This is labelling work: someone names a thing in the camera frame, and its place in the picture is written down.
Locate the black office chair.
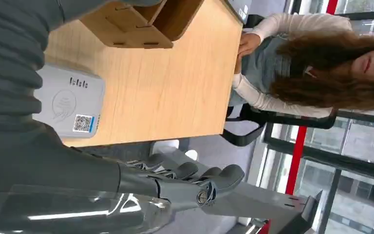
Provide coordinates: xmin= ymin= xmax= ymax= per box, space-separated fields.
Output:
xmin=221 ymin=13 xmax=339 ymax=148

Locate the white card reader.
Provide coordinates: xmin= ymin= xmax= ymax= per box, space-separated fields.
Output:
xmin=32 ymin=63 xmax=106 ymax=139

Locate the black window frame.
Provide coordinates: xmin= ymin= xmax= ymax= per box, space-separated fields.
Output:
xmin=264 ymin=9 xmax=374 ymax=234

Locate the person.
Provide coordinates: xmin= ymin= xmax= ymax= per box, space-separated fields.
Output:
xmin=229 ymin=12 xmax=374 ymax=118

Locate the red pillar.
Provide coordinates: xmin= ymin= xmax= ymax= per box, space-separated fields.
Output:
xmin=258 ymin=0 xmax=339 ymax=234

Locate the wooden card box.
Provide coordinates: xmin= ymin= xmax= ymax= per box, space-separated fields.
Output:
xmin=78 ymin=0 xmax=206 ymax=50

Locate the person's right hand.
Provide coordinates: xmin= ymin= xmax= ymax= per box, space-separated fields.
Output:
xmin=237 ymin=32 xmax=262 ymax=58

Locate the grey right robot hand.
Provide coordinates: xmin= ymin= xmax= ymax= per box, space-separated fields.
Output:
xmin=0 ymin=0 xmax=245 ymax=234

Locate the grey device with white labels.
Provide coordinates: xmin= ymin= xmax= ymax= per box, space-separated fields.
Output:
xmin=222 ymin=0 xmax=253 ymax=24

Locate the person's left hand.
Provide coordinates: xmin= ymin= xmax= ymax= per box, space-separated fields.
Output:
xmin=233 ymin=53 xmax=244 ymax=76

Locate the grey desk leg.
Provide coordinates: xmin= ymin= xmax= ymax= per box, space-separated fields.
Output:
xmin=154 ymin=146 xmax=305 ymax=227

